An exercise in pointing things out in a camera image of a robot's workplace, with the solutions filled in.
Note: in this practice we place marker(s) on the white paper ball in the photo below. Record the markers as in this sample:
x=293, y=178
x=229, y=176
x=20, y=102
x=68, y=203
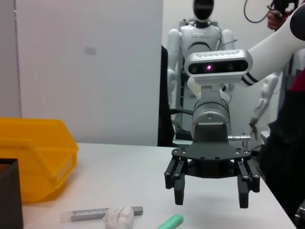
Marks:
x=119, y=217

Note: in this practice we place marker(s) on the person in dark clothes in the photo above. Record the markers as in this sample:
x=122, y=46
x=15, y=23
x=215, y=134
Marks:
x=286, y=143

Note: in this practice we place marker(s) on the black mesh pen holder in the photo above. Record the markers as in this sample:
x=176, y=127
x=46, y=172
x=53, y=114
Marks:
x=9, y=195

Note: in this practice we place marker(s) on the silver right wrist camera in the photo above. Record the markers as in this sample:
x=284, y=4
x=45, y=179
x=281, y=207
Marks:
x=218, y=65

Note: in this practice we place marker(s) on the black upright panel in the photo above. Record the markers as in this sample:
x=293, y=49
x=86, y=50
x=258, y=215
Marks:
x=165, y=95

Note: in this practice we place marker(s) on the yellow plastic bin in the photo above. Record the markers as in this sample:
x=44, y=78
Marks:
x=35, y=155

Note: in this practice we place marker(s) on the grey pen in clear sleeve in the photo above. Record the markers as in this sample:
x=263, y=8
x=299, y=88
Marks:
x=85, y=214

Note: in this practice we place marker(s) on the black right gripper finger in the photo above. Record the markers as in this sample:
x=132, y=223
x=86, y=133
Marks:
x=245, y=186
x=177, y=183

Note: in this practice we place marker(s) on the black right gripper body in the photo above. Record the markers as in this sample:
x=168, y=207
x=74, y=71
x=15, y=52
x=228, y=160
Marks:
x=209, y=152

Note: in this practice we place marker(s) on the green toothbrush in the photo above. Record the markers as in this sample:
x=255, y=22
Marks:
x=170, y=221

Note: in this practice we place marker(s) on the white humanoid robot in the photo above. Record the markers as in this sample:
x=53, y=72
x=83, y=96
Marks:
x=202, y=35

